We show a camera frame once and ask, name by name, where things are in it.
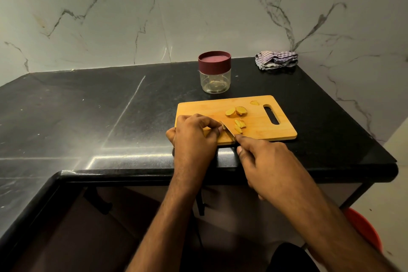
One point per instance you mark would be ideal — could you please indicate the person's left forearm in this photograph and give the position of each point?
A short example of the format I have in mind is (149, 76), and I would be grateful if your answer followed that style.
(165, 227)

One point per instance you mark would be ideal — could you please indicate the ginger bits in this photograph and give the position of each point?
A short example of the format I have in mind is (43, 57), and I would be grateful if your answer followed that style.
(216, 84)

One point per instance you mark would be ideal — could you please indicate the red plastic bucket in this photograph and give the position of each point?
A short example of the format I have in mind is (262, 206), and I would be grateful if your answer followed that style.
(363, 227)

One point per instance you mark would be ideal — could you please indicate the person's right hand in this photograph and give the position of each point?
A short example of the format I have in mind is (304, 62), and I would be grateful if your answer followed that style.
(274, 169)

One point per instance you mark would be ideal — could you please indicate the cut ginger strips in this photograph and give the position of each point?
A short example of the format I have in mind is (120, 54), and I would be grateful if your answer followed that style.
(240, 123)

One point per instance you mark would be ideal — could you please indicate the person's right thumb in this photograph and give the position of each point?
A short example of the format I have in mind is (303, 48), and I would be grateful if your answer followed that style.
(244, 160)

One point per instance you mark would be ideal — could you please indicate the thin ginger slice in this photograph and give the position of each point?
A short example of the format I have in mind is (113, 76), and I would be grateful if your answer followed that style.
(238, 129)

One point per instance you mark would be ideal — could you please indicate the round ginger slice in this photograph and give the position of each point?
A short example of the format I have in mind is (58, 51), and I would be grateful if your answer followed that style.
(230, 111)
(241, 110)

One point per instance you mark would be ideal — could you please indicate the person's left fingers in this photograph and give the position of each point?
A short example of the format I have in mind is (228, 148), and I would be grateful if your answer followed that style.
(204, 121)

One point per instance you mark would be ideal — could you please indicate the small pale ginger piece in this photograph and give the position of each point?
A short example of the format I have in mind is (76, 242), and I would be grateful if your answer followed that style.
(254, 102)

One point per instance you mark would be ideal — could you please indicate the wooden cutting board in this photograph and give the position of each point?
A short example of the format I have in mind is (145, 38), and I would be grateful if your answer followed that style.
(264, 128)

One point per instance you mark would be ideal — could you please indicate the black counter support leg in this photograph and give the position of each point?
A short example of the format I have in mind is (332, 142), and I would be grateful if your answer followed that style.
(357, 195)

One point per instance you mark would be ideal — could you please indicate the black counter support bracket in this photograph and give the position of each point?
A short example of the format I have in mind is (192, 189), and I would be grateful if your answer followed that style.
(200, 201)
(97, 200)

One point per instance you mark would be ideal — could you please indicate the person's right forearm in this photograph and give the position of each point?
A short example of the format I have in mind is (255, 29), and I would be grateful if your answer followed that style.
(325, 233)

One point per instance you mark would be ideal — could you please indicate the striped folded cloth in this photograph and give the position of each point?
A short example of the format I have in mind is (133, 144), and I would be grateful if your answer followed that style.
(276, 59)

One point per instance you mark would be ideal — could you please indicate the person's black clothing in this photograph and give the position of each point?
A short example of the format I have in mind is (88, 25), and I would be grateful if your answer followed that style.
(291, 259)

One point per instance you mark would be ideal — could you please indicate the clear jar with maroon lid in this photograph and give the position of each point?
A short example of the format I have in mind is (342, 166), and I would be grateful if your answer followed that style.
(214, 67)

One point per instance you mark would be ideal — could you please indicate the person's left hand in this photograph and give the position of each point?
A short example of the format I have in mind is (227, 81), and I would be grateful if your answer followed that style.
(191, 147)

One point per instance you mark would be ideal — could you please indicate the steel kitchen knife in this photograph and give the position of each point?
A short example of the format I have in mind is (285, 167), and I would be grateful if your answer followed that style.
(229, 131)

